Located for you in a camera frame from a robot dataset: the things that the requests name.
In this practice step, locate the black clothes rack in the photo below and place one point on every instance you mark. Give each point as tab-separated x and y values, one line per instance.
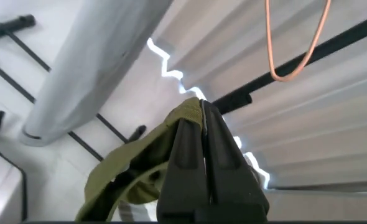
295	65

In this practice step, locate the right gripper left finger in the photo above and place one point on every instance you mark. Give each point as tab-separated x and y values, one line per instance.
183	180

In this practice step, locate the white curtain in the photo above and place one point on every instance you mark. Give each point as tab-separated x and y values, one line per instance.
295	124

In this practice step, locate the pale grey shorts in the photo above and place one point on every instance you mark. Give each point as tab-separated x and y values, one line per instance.
93	62

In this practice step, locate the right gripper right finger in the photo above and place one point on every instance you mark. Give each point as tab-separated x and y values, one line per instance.
233	186

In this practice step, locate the pink clothes hanger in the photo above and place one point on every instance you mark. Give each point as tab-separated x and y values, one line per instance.
269	46

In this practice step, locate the green garment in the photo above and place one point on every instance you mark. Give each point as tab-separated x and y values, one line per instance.
124	161

